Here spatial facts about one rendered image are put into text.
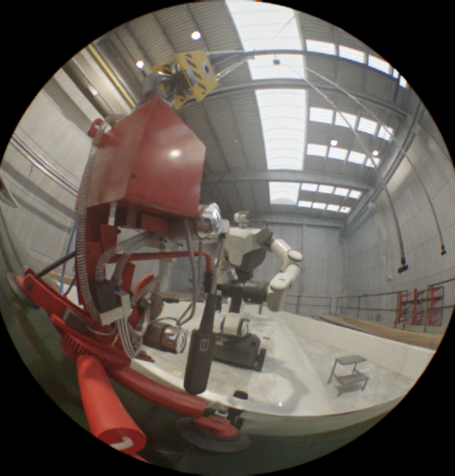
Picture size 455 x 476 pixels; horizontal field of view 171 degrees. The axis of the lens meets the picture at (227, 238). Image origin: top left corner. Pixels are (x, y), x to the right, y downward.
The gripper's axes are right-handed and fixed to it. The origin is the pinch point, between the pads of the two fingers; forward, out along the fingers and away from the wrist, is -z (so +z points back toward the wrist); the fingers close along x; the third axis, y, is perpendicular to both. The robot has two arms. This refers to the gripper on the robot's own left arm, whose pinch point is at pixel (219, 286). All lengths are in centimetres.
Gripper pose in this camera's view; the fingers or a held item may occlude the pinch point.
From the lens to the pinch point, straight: 62.8
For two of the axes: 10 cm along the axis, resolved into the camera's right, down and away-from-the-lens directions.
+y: 0.9, -10.0, 0.5
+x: 3.1, 0.7, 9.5
